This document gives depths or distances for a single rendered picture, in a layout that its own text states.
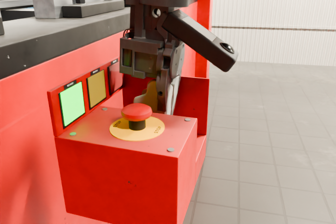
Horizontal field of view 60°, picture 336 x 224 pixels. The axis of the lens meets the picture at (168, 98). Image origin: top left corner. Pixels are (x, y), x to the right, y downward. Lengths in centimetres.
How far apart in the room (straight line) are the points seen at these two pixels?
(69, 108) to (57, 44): 22
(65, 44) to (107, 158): 31
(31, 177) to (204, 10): 204
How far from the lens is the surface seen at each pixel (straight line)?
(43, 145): 58
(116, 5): 100
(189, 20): 43
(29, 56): 52
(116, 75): 50
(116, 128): 39
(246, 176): 166
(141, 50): 42
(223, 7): 392
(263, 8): 392
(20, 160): 53
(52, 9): 80
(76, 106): 41
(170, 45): 41
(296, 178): 173
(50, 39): 57
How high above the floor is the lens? 96
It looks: 21 degrees down
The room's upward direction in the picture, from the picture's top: straight up
